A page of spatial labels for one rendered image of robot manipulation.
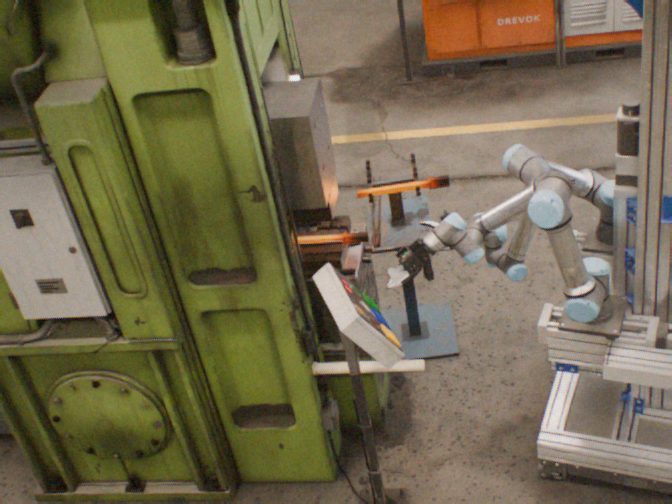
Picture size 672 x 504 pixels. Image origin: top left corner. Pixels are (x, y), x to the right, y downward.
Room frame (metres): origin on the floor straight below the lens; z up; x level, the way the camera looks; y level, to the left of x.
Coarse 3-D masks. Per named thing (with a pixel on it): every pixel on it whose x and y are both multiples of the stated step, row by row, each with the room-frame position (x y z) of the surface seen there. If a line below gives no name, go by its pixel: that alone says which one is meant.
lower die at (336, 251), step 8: (304, 232) 3.26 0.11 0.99; (312, 232) 3.24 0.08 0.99; (320, 232) 3.23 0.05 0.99; (328, 232) 3.22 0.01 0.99; (336, 232) 3.21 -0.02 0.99; (304, 248) 3.14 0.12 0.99; (312, 248) 3.13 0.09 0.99; (320, 248) 3.12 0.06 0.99; (328, 248) 3.11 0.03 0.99; (336, 248) 3.10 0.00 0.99; (344, 248) 3.13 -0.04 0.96; (312, 256) 3.09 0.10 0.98; (320, 256) 3.08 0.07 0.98; (328, 256) 3.07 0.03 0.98; (336, 256) 3.06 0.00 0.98; (344, 256) 3.10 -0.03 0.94; (312, 264) 3.06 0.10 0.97; (320, 264) 3.05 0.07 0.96; (336, 264) 3.03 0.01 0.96; (344, 264) 3.08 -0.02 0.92
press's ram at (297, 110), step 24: (288, 96) 3.16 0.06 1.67; (312, 96) 3.12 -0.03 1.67; (288, 120) 3.00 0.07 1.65; (312, 120) 3.02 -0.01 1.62; (288, 144) 3.00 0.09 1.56; (312, 144) 2.98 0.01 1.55; (288, 168) 3.01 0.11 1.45; (312, 168) 2.99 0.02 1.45; (288, 192) 3.01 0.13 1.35; (312, 192) 2.99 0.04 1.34
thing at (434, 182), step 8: (440, 176) 3.48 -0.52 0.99; (448, 176) 3.47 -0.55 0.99; (400, 184) 3.50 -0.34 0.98; (408, 184) 3.48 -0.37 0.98; (416, 184) 3.47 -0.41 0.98; (424, 184) 3.46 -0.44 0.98; (432, 184) 3.47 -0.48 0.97; (440, 184) 3.46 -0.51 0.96; (448, 184) 3.46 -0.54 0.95; (360, 192) 3.50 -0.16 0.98; (368, 192) 3.48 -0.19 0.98; (376, 192) 3.48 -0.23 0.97; (384, 192) 3.48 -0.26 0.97; (392, 192) 3.47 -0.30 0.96
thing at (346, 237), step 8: (344, 232) 3.17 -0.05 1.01; (360, 232) 3.15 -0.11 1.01; (304, 240) 3.18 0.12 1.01; (312, 240) 3.17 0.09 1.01; (320, 240) 3.16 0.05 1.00; (328, 240) 3.15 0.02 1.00; (336, 240) 3.14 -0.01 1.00; (344, 240) 3.13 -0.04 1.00; (352, 240) 3.13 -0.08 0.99; (360, 240) 3.12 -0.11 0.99; (368, 240) 3.11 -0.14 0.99
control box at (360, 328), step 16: (320, 272) 2.71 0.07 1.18; (336, 272) 2.69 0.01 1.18; (320, 288) 2.63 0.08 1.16; (336, 288) 2.58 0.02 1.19; (352, 288) 2.66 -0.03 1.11; (336, 304) 2.51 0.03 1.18; (352, 304) 2.47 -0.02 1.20; (336, 320) 2.44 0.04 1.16; (352, 320) 2.40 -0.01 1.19; (368, 320) 2.45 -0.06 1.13; (352, 336) 2.39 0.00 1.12; (368, 336) 2.40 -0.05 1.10; (384, 336) 2.43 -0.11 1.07; (368, 352) 2.40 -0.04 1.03; (384, 352) 2.41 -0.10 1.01; (400, 352) 2.42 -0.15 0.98
